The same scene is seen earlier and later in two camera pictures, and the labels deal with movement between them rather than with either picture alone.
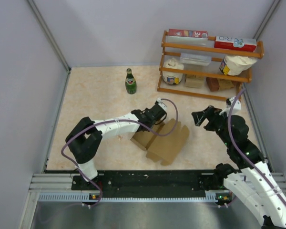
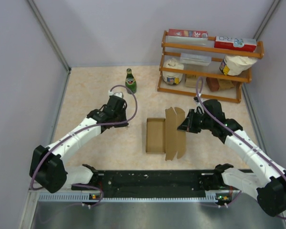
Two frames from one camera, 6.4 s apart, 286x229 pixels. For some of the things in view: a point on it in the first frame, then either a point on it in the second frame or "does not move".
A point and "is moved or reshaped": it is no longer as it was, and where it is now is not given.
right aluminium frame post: (270, 12) does not move
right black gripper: (210, 113) → (188, 124)
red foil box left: (188, 33) does not move
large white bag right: (232, 65) does not move
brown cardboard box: (165, 150) is moved or reshaped
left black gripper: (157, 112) → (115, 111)
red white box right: (246, 44) does not move
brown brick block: (213, 83) does not move
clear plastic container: (195, 59) does not move
